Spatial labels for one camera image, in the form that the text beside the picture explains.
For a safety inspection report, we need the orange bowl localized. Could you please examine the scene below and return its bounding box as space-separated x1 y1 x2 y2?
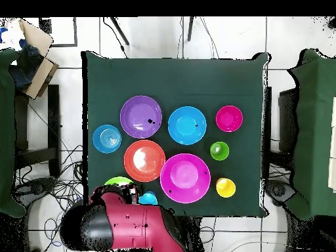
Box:
123 139 167 183

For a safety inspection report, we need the purple bowl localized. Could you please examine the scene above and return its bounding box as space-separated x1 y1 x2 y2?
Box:
119 94 163 139

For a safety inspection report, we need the large pink bowl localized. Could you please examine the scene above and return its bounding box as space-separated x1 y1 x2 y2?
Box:
159 153 211 205

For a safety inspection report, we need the large blue bowl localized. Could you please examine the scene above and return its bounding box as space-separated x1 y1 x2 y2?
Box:
167 106 207 146

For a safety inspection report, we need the green cup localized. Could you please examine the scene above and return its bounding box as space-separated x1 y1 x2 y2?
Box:
209 141 230 161

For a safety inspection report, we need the dark green tablecloth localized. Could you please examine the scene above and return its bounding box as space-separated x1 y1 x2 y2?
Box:
81 50 271 219

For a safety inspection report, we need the small translucent blue bowl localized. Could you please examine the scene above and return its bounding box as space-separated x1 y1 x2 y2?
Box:
92 124 122 154

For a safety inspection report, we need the blue cup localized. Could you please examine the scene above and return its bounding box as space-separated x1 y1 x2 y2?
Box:
138 190 159 206

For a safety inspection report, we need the green bowl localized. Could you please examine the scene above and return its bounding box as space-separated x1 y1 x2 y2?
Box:
104 176 135 187

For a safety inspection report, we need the small pink bowl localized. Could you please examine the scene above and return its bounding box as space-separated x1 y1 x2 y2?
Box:
215 105 244 133

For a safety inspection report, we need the yellow cup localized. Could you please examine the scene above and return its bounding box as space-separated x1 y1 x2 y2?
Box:
215 177 236 198

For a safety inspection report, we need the black tripod leg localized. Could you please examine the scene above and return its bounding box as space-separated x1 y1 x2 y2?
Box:
186 16 196 42
109 16 130 46

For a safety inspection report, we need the green cloth side table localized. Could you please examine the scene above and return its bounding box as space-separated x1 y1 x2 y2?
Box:
287 48 336 221
0 48 27 219

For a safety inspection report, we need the dark blue bag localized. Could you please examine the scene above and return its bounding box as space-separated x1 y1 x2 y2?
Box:
10 39 44 91

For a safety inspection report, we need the cardboard box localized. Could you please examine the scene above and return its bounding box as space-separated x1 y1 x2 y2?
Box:
9 18 60 100

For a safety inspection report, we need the tangle of black cables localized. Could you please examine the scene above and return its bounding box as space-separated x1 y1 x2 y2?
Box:
14 144 85 249

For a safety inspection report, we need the black chair frame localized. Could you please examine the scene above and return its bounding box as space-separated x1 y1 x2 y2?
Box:
262 85 273 179
14 83 62 179

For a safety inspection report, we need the grey pedestal foot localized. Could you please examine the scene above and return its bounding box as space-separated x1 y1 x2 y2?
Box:
12 177 57 204
264 179 297 207

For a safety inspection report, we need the black square frame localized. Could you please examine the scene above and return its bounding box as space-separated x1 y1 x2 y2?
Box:
38 16 79 48

